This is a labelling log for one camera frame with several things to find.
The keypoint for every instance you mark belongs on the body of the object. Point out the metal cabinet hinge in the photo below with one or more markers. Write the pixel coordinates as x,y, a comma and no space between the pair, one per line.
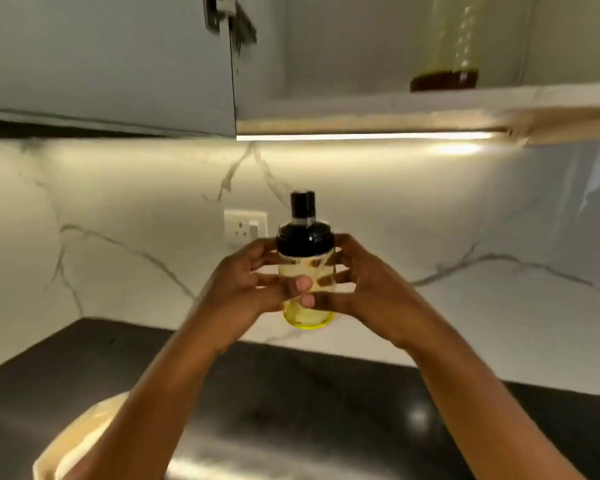
230,19

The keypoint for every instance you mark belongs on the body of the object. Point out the brown ribbed cabinet door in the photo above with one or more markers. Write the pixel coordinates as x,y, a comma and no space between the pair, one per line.
105,59

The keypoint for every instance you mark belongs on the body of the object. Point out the person's right forearm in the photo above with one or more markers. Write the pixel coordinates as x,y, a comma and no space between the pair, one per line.
480,409

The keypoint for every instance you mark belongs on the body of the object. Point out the black stone countertop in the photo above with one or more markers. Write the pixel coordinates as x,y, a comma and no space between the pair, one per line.
305,394

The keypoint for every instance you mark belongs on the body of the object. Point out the red and white tissue box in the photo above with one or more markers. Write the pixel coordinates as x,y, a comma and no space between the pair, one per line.
75,439

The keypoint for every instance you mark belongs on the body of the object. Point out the person's left hand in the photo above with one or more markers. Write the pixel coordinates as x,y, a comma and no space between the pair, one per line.
235,299

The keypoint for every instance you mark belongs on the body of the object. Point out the person's left forearm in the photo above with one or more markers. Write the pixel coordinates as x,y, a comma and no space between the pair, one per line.
145,424

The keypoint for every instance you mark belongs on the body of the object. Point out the person's right hand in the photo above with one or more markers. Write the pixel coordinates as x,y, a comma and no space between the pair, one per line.
380,304

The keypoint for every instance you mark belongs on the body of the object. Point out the white wall socket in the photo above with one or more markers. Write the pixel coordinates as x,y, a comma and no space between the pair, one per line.
242,224

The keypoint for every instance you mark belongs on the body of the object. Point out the wall cabinet body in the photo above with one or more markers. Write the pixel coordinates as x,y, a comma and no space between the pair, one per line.
360,49

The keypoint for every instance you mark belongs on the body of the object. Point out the LED strip light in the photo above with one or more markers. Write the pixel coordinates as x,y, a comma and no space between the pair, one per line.
355,136

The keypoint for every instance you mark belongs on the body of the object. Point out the small glass oil bottle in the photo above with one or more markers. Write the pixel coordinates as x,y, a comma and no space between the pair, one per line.
307,315

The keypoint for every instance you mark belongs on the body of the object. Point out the large clear plastic oil bottle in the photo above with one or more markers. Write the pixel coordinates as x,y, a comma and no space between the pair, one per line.
445,44

